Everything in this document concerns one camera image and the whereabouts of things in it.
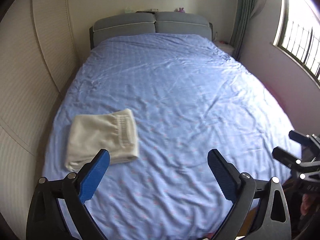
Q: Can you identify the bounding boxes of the cream white pants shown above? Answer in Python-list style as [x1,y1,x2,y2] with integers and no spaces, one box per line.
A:
[65,108,139,172]

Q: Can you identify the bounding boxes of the person's right hand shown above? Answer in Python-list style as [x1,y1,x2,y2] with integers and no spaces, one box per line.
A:
[300,194,319,216]

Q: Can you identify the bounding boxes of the window with grille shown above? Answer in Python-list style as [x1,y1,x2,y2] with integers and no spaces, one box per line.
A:
[273,0,319,85]

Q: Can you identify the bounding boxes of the blue floral bed sheet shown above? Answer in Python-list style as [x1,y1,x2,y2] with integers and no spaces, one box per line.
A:
[43,34,302,239]

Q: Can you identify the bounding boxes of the white nightstand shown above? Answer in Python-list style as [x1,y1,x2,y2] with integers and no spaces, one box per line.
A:
[214,41,234,56]

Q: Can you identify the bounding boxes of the green curtain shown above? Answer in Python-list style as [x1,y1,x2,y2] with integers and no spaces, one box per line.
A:
[230,0,257,60]

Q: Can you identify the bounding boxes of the cream wardrobe doors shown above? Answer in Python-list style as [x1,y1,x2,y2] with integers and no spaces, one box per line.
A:
[1,0,79,238]

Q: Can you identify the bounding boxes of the grey padded headboard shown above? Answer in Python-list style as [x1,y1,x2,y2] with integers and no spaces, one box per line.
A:
[89,12,214,49]

